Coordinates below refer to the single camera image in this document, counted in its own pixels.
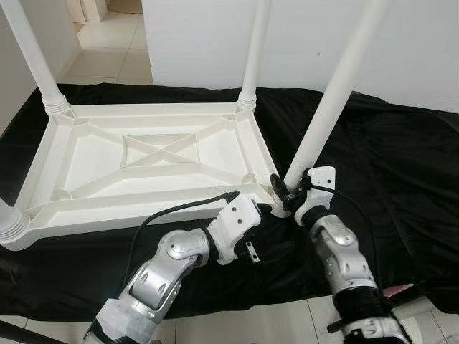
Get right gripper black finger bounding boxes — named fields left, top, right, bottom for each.
left=270, top=174, right=291, bottom=209

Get white plastic table leg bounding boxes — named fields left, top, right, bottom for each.
left=0, top=197, right=29, bottom=244
left=283, top=0, right=392, bottom=188
left=239, top=0, right=272, bottom=110
left=2, top=0, right=72, bottom=117

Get white plastic table top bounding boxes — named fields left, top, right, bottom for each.
left=0, top=100, right=288, bottom=252

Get black table cloth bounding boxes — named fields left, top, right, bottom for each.
left=0, top=82, right=459, bottom=320

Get pink cushion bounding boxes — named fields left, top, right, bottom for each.
left=384, top=283, right=417, bottom=296

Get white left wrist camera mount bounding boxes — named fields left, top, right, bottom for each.
left=208, top=193, right=262, bottom=266

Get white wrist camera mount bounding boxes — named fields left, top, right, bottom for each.
left=208, top=193, right=262, bottom=266
left=294, top=166, right=336, bottom=226

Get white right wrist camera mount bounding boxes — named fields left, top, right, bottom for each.
left=294, top=166, right=336, bottom=226

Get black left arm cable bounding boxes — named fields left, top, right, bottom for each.
left=129, top=190, right=240, bottom=287

